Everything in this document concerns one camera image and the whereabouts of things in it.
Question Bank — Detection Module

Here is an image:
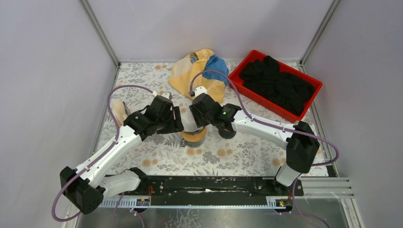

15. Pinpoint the clear glass pitcher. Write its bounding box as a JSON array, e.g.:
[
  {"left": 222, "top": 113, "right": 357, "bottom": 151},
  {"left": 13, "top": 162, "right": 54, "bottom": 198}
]
[{"left": 180, "top": 139, "right": 205, "bottom": 148}]

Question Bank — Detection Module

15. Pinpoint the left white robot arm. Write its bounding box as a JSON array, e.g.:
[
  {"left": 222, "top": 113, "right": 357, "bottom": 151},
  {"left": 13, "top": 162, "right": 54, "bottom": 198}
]
[{"left": 59, "top": 93, "right": 183, "bottom": 215}]

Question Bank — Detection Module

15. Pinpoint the dark glass carafe red rim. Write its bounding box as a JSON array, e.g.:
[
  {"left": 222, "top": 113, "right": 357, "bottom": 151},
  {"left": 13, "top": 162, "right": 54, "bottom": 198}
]
[{"left": 219, "top": 129, "right": 237, "bottom": 139}]

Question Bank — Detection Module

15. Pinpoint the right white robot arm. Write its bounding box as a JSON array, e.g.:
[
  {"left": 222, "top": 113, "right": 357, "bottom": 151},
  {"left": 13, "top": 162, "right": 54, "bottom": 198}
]
[{"left": 189, "top": 93, "right": 320, "bottom": 196}]

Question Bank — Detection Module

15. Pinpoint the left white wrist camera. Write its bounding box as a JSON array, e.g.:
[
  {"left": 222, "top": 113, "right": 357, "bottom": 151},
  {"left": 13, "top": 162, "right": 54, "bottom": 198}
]
[{"left": 153, "top": 91, "right": 172, "bottom": 100}]

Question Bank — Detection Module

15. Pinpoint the orange filter holder box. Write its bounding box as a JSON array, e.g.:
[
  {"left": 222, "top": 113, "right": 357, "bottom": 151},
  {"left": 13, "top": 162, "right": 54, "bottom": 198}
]
[{"left": 111, "top": 100, "right": 131, "bottom": 127}]

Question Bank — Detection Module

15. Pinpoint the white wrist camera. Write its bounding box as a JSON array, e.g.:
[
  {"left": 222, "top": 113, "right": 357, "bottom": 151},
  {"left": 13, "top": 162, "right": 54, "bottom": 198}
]
[
  {"left": 189, "top": 86, "right": 208, "bottom": 98},
  {"left": 153, "top": 91, "right": 172, "bottom": 100}
]

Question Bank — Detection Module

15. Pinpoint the wooden ring holder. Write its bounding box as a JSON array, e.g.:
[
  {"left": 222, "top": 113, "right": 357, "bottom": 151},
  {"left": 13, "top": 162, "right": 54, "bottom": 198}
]
[{"left": 181, "top": 128, "right": 207, "bottom": 143}]

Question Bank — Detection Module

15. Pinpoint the blue cloth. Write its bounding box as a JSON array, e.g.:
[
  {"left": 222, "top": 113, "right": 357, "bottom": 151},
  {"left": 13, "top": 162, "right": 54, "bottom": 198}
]
[{"left": 202, "top": 55, "right": 229, "bottom": 86}]

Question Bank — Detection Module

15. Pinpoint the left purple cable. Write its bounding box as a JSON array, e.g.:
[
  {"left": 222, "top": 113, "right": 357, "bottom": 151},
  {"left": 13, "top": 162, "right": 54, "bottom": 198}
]
[{"left": 51, "top": 85, "right": 158, "bottom": 228}]

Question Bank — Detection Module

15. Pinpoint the yellow cloth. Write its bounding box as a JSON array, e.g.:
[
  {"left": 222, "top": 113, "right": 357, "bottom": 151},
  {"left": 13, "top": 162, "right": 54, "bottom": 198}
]
[{"left": 168, "top": 48, "right": 226, "bottom": 104}]

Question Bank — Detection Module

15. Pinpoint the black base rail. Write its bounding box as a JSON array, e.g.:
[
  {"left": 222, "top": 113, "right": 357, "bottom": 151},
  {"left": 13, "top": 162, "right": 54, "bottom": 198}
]
[{"left": 118, "top": 175, "right": 293, "bottom": 207}]

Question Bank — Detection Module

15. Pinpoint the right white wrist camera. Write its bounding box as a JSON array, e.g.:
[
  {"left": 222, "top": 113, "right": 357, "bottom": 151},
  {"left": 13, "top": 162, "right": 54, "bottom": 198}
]
[{"left": 189, "top": 86, "right": 208, "bottom": 98}]

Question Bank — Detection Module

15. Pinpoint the red plastic bin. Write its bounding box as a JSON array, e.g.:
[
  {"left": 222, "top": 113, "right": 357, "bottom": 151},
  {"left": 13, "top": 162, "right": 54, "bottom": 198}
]
[{"left": 229, "top": 50, "right": 323, "bottom": 123}]

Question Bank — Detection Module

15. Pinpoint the black cloth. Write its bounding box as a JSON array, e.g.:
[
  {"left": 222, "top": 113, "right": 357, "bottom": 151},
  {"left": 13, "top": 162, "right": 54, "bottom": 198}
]
[{"left": 240, "top": 56, "right": 315, "bottom": 115}]

